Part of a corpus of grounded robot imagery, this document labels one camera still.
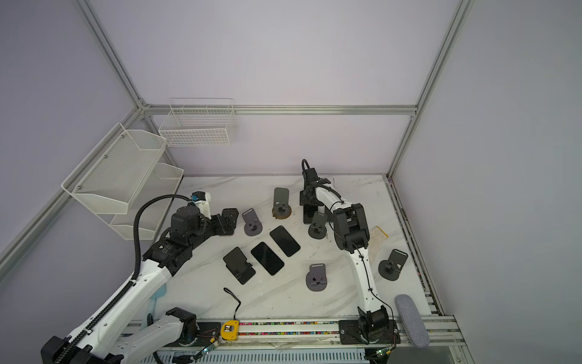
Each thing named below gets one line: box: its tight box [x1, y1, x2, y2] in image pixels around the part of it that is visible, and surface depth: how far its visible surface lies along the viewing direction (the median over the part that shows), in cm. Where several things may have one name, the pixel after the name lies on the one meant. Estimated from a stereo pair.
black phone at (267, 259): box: [250, 241, 285, 277], surface depth 92 cm
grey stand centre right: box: [307, 210, 328, 240], surface depth 97 cm
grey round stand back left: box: [241, 207, 263, 237], surface depth 97 cm
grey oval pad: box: [394, 293, 431, 349], surface depth 75 cm
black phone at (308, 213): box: [303, 204, 318, 225], surface depth 106 cm
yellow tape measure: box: [220, 287, 242, 341], surface depth 75 cm
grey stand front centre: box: [305, 263, 328, 292], surface depth 81 cm
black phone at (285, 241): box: [269, 225, 301, 258], surface depth 98 cm
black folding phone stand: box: [222, 246, 257, 286], surface depth 84 cm
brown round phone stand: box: [272, 187, 292, 220], surface depth 103 cm
